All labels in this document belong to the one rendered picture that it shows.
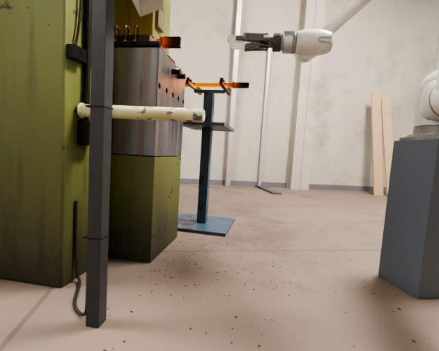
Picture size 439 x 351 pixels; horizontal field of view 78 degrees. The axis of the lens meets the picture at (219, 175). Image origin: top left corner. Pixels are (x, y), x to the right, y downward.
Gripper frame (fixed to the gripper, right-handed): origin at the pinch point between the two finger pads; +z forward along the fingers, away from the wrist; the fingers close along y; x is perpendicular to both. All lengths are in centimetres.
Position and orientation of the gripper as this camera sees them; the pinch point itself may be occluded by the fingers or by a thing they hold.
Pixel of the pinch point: (235, 42)
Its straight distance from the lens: 135.1
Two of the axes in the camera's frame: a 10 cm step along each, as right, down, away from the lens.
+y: 1.6, -0.8, 9.8
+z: -9.9, -0.8, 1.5
